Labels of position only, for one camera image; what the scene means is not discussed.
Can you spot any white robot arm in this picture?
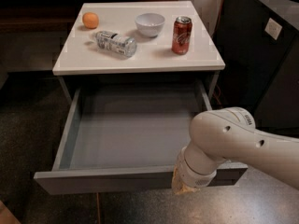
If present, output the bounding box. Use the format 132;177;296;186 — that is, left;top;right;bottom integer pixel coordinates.
171;107;299;194

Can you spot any clear plastic water bottle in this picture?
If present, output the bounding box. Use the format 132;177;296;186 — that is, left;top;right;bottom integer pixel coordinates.
94;31;137;57

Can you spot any red cola can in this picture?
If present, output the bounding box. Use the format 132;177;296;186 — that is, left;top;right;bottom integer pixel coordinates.
172;16;192;55

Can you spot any dark wooden bench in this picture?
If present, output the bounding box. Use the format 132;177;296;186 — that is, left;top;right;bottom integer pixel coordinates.
0;0;177;33

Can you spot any orange fruit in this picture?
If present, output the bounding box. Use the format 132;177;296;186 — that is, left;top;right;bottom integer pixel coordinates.
82;12;99;29

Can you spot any white wall outlet plate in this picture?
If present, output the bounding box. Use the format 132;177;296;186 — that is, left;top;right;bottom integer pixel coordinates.
264;18;282;40

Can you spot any white-topped grey drawer cabinet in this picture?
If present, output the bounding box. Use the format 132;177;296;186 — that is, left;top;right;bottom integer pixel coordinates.
52;1;225;76

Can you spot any grey top drawer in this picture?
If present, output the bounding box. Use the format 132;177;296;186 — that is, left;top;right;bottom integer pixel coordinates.
33;77;249;196

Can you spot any black cabinet with counter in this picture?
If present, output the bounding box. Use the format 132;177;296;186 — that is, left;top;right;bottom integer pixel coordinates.
213;0;299;135

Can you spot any white bowl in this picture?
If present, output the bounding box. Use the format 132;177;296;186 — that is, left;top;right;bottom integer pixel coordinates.
135;13;165;37

